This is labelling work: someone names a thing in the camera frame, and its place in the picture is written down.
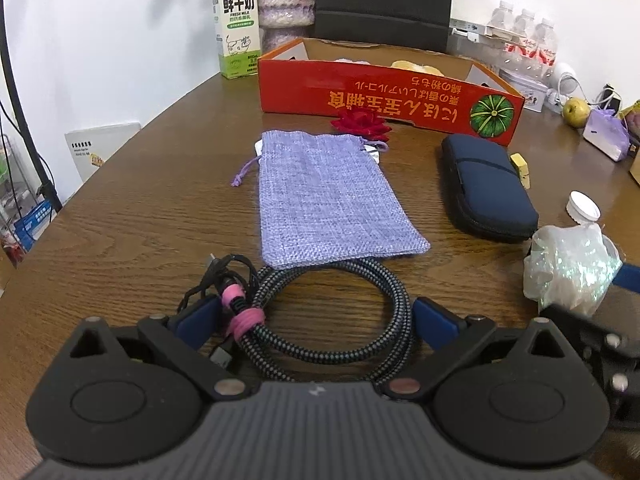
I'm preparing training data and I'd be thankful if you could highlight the braided cable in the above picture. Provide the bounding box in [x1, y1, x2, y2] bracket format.
[220, 257, 418, 386]

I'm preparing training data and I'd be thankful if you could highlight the black charger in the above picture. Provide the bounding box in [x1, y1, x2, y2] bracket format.
[597, 84, 623, 111]

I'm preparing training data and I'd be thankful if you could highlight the red cardboard box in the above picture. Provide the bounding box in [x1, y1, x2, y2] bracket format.
[257, 37, 526, 148]

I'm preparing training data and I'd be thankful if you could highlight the small white fan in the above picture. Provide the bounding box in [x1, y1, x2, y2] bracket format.
[547, 62, 581, 96]

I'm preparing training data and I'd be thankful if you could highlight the small yellow box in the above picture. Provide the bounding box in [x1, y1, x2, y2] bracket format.
[509, 152, 532, 188]

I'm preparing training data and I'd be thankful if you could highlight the iridescent plastic wrap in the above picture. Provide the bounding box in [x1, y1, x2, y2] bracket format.
[522, 223, 622, 313]

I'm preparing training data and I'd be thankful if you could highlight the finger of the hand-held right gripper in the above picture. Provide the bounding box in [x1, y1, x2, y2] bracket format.
[540, 304, 640, 401]
[612, 259, 640, 295]

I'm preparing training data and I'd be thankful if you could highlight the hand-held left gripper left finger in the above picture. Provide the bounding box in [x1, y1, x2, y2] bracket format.
[70, 296, 249, 402]

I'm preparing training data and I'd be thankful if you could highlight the white bottle cap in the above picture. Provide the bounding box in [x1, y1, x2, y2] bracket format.
[566, 191, 601, 224]

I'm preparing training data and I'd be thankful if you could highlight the purple linen drawstring pouch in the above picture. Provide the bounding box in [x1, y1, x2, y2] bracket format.
[230, 130, 432, 269]

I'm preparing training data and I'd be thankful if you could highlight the small purple organza bag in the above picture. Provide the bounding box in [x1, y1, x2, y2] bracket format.
[582, 109, 630, 162]

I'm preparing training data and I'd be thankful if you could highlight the yellow-green apple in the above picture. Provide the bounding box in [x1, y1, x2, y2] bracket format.
[562, 97, 593, 127]

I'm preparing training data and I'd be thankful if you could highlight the white book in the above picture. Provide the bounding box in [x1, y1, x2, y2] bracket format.
[64, 122, 143, 181]

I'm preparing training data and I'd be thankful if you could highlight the thin black cable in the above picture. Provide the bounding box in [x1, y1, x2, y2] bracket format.
[179, 252, 261, 368]

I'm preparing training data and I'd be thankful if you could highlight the black paper bag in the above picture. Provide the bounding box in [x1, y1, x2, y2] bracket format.
[315, 0, 456, 53]

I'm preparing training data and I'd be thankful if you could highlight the printed tin box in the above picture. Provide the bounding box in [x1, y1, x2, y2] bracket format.
[500, 67, 551, 112]

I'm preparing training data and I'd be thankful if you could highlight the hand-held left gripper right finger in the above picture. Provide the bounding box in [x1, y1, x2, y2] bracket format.
[387, 296, 576, 402]

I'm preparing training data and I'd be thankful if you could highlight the black tripod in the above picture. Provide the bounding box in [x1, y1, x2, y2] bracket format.
[0, 0, 63, 211]

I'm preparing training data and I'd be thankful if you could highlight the flat white box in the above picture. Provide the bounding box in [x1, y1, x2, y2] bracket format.
[450, 17, 521, 42]

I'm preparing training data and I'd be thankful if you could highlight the red fabric flower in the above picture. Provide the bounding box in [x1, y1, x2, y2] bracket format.
[331, 111, 393, 142]

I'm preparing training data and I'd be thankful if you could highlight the yellow snack packet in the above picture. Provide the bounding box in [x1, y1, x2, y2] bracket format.
[620, 100, 640, 136]

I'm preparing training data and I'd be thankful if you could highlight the navy zip case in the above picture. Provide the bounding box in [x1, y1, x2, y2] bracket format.
[440, 133, 540, 244]

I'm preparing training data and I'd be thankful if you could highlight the milk carton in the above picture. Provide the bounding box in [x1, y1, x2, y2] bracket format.
[209, 0, 261, 80]

